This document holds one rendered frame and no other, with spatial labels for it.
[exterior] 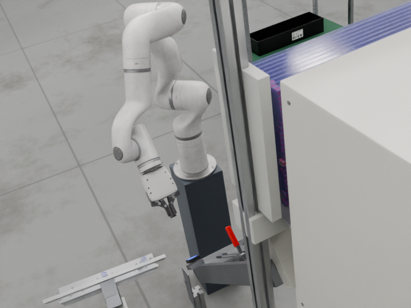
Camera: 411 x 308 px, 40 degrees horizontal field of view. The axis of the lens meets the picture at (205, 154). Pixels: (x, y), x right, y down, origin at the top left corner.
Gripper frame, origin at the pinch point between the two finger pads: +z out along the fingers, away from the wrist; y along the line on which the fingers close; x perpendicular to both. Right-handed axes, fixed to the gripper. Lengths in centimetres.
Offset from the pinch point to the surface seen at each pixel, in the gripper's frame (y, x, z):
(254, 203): 1, 79, 7
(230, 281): -0.5, 30.6, 25.3
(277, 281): -1, 64, 25
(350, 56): -14, 109, -9
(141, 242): -6, -129, 7
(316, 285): -1, 86, 25
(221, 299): -23, -84, 48
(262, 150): 1, 94, -2
